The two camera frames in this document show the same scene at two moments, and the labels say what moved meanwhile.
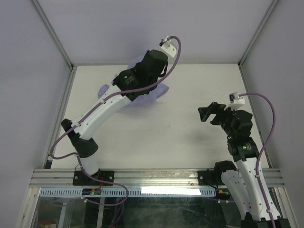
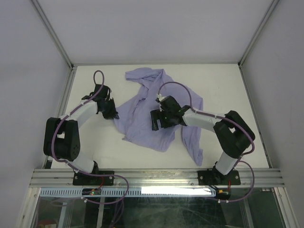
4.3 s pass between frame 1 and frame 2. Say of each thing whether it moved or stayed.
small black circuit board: stayed
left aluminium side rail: stayed
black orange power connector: stayed
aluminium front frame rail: stayed
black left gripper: moved
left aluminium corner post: stayed
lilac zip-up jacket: moved
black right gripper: moved
